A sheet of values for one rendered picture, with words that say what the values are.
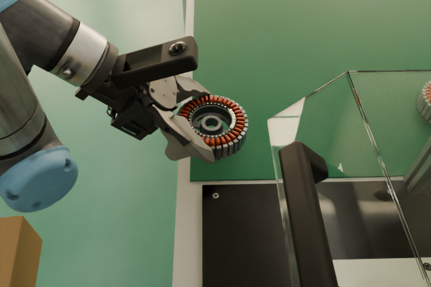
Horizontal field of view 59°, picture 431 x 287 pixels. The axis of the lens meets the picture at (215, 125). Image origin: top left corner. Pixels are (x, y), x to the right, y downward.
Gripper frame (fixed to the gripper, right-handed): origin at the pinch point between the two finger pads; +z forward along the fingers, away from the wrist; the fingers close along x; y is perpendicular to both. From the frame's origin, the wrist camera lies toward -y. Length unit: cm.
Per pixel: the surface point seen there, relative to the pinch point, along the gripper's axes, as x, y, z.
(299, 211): 28.4, -20.2, -14.0
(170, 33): -141, 72, 41
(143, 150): -59, 78, 36
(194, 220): 12.6, 7.2, 2.1
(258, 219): 13.9, -0.8, 7.2
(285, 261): 19.9, -2.7, 9.3
